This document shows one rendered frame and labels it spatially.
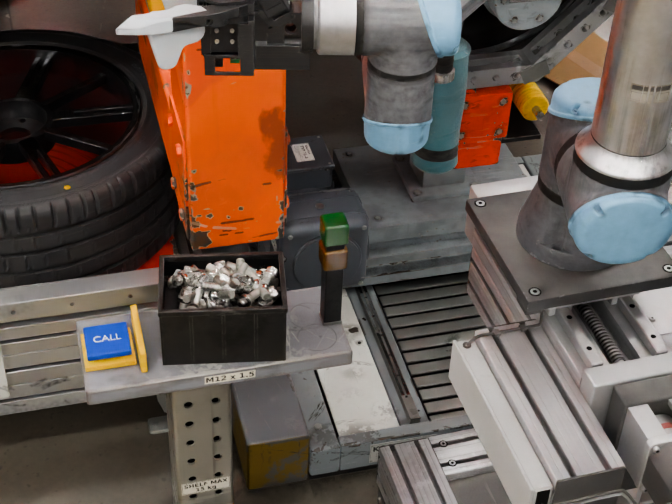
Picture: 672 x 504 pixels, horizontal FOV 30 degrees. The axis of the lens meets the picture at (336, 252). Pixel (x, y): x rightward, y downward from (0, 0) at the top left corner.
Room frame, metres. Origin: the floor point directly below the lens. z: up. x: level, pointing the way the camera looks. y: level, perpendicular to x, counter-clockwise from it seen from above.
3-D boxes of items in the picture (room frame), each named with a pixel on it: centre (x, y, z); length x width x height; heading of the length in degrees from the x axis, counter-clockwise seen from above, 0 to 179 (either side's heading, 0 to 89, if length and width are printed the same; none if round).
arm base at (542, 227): (1.33, -0.32, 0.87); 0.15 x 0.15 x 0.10
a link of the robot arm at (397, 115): (1.20, -0.06, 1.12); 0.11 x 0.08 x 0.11; 4
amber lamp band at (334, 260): (1.54, 0.00, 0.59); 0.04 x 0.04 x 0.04; 16
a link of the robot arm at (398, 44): (1.18, -0.06, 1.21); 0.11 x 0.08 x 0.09; 94
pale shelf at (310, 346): (1.49, 0.19, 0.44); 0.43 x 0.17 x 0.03; 106
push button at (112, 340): (1.44, 0.36, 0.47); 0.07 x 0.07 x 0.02; 16
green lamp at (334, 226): (1.54, 0.00, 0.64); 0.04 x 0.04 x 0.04; 16
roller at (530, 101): (2.24, -0.35, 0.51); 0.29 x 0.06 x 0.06; 16
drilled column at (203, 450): (1.48, 0.22, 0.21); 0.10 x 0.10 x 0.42; 16
